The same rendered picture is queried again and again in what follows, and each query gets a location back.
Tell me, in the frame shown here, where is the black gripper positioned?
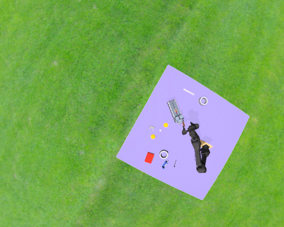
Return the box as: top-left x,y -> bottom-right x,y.
182,122 -> 199,135

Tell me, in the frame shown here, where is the red block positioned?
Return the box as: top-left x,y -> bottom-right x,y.
145,152 -> 154,163

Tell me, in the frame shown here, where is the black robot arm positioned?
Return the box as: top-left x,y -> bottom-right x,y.
187,124 -> 210,173

